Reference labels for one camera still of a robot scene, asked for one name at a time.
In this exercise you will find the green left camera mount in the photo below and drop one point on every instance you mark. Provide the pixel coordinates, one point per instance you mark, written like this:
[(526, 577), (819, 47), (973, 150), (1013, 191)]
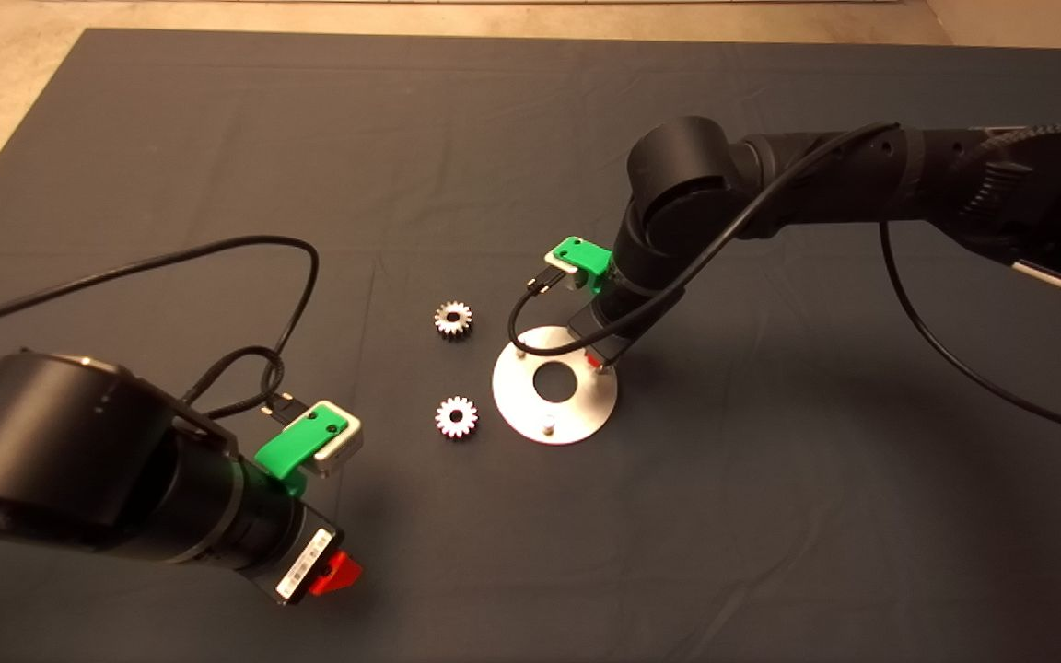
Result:
[(296, 442)]

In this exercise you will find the small steel planetary gear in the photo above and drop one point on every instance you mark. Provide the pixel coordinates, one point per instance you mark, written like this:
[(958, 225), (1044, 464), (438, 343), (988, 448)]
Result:
[(456, 418), (453, 319)]

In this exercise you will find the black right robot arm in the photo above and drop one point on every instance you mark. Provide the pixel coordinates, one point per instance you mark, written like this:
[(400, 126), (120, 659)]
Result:
[(687, 166)]

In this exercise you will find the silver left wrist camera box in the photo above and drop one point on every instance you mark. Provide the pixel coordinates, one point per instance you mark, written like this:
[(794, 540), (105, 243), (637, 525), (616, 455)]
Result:
[(346, 451)]

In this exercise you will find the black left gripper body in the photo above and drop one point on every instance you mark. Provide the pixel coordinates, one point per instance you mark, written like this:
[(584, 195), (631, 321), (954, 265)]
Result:
[(300, 566)]

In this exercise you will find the dark grey table cloth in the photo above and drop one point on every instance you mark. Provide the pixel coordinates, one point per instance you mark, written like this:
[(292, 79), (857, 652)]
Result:
[(530, 552)]

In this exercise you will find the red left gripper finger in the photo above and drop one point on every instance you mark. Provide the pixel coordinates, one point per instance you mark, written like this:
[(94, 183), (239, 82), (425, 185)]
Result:
[(337, 573)]

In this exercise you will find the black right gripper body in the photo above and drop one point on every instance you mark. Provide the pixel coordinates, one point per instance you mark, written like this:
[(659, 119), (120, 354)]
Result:
[(604, 322)]

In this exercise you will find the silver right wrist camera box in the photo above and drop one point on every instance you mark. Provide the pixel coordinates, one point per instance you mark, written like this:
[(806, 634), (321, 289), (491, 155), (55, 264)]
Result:
[(573, 281)]

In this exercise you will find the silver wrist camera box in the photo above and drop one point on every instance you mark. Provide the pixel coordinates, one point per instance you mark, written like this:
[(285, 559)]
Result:
[(573, 281), (346, 451)]

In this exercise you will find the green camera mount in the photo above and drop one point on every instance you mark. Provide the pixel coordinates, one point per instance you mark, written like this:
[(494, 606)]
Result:
[(581, 253), (296, 442)]

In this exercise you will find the green right camera mount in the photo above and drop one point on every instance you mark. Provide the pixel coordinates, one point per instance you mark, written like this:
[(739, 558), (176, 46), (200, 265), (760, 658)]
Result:
[(581, 253)]

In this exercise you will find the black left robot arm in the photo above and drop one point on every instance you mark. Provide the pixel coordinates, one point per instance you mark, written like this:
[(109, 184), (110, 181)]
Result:
[(79, 451)]

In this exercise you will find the round metal carrier plate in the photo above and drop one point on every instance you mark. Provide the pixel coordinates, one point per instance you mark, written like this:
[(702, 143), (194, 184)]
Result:
[(577, 414)]

